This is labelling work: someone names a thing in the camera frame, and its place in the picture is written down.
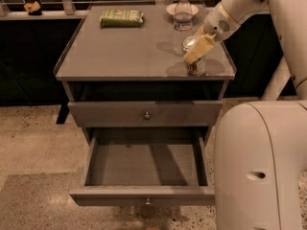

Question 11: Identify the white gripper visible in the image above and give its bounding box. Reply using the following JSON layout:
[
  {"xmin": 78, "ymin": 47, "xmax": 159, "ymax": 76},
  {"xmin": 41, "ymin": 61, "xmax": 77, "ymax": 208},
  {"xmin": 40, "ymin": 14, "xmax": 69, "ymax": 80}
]
[{"xmin": 183, "ymin": 3, "xmax": 240, "ymax": 64}]

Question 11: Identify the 7up soda can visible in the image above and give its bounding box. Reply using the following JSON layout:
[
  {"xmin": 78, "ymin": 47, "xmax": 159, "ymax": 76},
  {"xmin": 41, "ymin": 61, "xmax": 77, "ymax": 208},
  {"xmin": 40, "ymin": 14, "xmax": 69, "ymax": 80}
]
[{"xmin": 181, "ymin": 35, "xmax": 205, "ymax": 76}]

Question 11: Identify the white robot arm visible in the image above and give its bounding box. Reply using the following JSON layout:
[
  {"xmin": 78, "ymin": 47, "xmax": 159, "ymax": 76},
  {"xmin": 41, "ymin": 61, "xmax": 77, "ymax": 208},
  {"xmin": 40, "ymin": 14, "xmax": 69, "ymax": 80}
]
[{"xmin": 184, "ymin": 0, "xmax": 307, "ymax": 230}]

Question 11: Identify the grey drawer cabinet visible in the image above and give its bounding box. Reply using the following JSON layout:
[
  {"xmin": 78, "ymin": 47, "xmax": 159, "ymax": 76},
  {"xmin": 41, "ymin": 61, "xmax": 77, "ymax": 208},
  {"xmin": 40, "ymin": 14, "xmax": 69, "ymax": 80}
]
[{"xmin": 56, "ymin": 5, "xmax": 236, "ymax": 140}]

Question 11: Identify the brass top drawer knob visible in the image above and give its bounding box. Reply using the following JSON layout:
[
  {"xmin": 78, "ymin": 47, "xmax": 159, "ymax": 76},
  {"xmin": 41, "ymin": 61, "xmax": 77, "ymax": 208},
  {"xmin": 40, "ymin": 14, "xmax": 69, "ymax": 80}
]
[{"xmin": 143, "ymin": 112, "xmax": 152, "ymax": 120}]

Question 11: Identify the closed grey top drawer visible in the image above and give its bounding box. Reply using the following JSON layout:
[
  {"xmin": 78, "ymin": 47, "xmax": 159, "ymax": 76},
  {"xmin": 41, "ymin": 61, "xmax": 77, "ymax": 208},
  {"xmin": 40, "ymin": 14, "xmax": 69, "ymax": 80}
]
[{"xmin": 68, "ymin": 101, "xmax": 222, "ymax": 127}]

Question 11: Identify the open grey middle drawer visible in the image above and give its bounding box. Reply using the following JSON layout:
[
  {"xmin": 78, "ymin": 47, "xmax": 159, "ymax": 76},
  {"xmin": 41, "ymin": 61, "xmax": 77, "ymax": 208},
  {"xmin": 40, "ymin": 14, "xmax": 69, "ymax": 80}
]
[{"xmin": 70, "ymin": 127, "xmax": 215, "ymax": 206}]

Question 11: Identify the clear plastic water bottle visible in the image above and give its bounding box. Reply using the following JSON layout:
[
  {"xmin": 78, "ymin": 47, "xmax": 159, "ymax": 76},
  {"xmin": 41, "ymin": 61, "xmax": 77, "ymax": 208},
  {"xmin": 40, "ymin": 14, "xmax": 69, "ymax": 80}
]
[{"xmin": 174, "ymin": 0, "xmax": 193, "ymax": 32}]

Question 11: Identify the small white bowl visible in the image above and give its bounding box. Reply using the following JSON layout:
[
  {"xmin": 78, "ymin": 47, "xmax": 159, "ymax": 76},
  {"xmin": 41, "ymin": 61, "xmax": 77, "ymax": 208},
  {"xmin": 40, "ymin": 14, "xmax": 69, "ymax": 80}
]
[{"xmin": 166, "ymin": 3, "xmax": 199, "ymax": 16}]

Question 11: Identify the green chip bag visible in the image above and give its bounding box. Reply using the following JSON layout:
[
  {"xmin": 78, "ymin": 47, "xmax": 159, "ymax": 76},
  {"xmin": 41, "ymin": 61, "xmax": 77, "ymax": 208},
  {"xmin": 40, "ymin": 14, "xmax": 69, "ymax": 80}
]
[{"xmin": 100, "ymin": 9, "xmax": 144, "ymax": 27}]

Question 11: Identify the yellow sponge on ledge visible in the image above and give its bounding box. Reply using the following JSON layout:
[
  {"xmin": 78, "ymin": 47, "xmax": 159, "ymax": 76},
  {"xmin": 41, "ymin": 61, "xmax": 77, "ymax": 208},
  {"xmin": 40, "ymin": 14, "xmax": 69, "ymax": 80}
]
[{"xmin": 24, "ymin": 1, "xmax": 42, "ymax": 15}]

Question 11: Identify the grey window ledge rail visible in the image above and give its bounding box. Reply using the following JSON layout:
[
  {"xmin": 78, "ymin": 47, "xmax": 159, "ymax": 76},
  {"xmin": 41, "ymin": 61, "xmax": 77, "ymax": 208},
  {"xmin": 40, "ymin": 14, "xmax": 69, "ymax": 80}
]
[{"xmin": 0, "ymin": 4, "xmax": 224, "ymax": 21}]

